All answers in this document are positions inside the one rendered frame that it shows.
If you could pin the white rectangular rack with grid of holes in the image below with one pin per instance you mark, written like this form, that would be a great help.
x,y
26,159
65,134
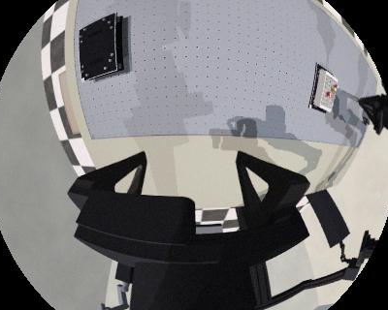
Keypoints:
x,y
325,80

